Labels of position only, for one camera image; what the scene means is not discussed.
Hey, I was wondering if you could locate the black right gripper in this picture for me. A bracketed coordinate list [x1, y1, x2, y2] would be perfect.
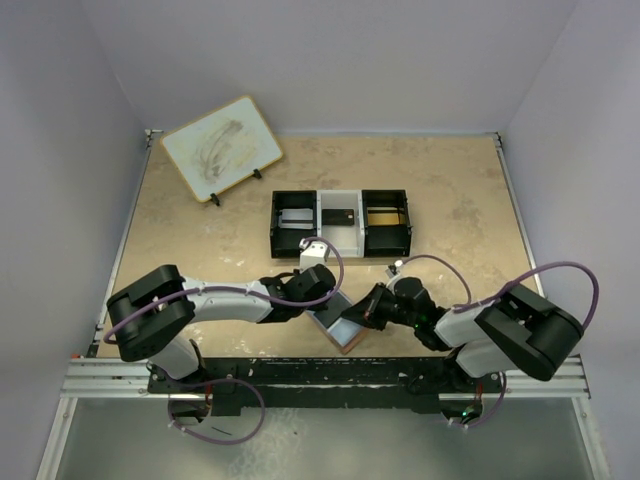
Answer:
[341, 282, 418, 332]

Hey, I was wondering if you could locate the dark grey card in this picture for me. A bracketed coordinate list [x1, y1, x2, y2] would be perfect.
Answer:
[312, 292, 352, 328]

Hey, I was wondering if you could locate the black card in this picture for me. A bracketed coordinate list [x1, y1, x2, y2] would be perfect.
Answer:
[321, 208, 356, 227]

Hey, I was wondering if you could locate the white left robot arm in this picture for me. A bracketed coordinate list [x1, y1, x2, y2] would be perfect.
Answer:
[103, 264, 342, 392]

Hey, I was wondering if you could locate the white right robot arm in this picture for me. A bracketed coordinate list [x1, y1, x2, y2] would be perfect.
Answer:
[342, 277, 584, 391]

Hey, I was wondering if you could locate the gold card in bin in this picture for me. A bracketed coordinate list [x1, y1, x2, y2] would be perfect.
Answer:
[367, 210, 406, 226]

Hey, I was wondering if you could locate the black left bin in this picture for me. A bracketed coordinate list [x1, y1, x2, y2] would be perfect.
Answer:
[269, 190, 317, 259]

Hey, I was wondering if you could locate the black bin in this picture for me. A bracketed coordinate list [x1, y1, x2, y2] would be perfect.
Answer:
[362, 190, 412, 258]
[269, 190, 317, 259]

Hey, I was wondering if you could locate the white middle bin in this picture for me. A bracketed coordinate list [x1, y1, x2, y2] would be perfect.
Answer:
[316, 190, 365, 258]

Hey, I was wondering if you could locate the black right bin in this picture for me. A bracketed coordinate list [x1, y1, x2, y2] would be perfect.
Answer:
[362, 190, 412, 258]

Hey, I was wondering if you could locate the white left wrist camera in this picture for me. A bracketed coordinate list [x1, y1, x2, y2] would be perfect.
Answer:
[299, 239, 330, 271]

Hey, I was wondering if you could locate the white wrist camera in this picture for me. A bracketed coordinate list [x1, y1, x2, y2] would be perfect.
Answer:
[299, 239, 330, 271]
[385, 259, 404, 284]

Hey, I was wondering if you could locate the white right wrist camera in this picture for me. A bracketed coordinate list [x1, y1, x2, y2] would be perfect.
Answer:
[385, 259, 404, 284]

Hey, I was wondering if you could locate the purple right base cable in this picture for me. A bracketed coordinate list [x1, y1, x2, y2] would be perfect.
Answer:
[447, 372, 507, 432]

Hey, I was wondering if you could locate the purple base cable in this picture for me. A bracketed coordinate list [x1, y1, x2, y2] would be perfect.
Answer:
[447, 372, 507, 432]
[167, 377, 266, 445]

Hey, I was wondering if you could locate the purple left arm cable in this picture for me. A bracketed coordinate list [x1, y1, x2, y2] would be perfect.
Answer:
[102, 238, 345, 346]

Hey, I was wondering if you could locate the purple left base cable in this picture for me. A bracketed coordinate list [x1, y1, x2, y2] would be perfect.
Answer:
[167, 377, 266, 445]

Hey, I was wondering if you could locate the whiteboard with orange frame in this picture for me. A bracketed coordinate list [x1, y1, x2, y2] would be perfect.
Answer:
[160, 95, 284, 205]

